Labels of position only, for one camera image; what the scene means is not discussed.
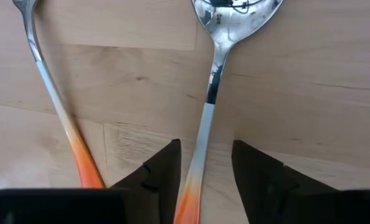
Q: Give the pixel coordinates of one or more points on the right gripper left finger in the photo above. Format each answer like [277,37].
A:
[160,193]

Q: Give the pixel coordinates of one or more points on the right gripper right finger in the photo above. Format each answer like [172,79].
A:
[266,193]

